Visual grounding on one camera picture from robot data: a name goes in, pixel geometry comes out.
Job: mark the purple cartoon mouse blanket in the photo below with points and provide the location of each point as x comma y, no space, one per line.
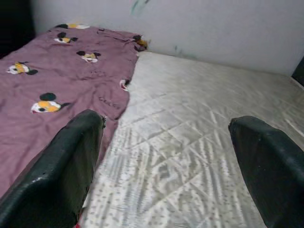
59,78

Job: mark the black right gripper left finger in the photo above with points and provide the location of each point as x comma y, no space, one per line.
52,180

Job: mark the dark tufted footboard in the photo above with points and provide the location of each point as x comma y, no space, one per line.
14,23

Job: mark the white quilted mattress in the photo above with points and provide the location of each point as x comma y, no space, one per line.
190,130

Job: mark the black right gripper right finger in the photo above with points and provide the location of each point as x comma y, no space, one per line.
275,180

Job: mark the dark tufted headboard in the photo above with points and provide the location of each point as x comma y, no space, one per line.
298,71

